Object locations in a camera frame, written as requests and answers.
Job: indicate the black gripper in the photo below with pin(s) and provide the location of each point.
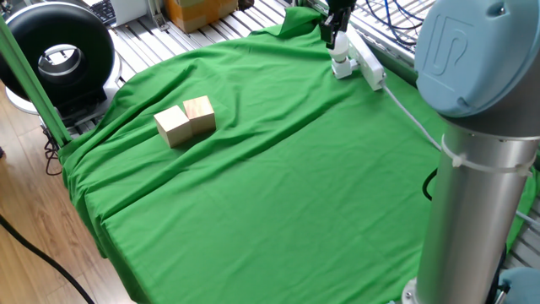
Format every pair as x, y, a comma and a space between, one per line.
341, 5

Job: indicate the white LED bulb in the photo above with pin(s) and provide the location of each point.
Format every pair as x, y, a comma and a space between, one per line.
341, 46

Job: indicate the white plug-in bulb holder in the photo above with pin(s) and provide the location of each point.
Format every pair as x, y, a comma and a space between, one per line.
341, 68

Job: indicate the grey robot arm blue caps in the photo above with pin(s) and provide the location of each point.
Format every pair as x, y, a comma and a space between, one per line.
476, 190

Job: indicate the white power strip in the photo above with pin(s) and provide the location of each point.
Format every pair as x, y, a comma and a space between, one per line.
367, 59

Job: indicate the cardboard box yellow tape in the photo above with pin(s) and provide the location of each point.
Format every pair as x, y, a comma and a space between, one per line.
198, 14

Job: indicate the reddish wooden cube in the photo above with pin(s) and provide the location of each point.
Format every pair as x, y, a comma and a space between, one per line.
200, 114

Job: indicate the pale wooden cube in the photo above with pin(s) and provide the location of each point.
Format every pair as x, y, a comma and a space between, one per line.
173, 126

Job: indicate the white box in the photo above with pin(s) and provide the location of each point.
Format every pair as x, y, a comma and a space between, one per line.
128, 10

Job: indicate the green cloth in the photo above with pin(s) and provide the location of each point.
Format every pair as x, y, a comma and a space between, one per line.
253, 232

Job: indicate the black keyboard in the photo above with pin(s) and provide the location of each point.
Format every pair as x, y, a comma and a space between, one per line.
105, 10

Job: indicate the green frame post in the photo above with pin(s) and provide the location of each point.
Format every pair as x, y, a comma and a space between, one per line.
29, 80

